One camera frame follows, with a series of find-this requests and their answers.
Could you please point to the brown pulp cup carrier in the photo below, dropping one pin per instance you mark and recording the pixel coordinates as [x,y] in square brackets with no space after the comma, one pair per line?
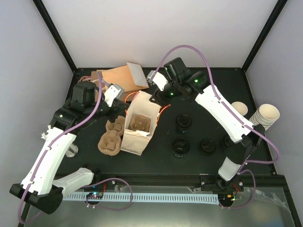
[110,142]

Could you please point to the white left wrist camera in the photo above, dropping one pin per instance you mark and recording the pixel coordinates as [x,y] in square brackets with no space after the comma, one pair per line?
[114,91]

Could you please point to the white slotted cable rail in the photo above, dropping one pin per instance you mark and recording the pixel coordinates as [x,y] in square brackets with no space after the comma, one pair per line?
[145,197]

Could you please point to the stack of paper cups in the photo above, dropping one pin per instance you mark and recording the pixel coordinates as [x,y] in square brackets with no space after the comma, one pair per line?
[266,115]

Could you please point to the separated brown cup carrier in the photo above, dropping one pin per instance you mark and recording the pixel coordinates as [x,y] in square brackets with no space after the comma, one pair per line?
[140,122]

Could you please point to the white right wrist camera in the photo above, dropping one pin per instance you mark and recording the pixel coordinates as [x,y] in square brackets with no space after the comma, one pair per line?
[158,79]

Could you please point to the black plastic cup lid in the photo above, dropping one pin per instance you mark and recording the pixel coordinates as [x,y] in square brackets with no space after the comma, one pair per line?
[207,146]

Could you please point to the orange kraft paper bag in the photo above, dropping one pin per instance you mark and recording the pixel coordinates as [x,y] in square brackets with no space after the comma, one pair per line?
[130,77]

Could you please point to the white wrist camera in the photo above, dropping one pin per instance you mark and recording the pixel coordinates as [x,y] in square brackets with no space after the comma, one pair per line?
[114,91]
[158,79]

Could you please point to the printed white paper bag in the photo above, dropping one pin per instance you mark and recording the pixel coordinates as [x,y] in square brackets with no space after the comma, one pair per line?
[135,142]

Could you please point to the single paper coffee cup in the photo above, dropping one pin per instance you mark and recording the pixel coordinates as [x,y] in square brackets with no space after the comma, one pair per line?
[240,107]

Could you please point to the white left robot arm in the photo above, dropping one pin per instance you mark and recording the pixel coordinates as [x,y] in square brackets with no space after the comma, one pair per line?
[88,103]

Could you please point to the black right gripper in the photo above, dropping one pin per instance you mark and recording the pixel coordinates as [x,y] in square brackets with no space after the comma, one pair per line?
[159,96]

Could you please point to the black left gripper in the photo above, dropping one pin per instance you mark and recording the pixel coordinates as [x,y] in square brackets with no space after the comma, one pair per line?
[117,109]

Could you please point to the brown kraft paper bag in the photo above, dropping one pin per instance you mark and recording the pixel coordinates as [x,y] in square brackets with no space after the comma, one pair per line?
[93,77]

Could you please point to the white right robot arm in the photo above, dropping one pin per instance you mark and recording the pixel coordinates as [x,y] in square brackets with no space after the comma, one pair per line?
[242,138]

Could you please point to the black paper coffee cup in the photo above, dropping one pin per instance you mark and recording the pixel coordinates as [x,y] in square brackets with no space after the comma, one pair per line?
[183,123]

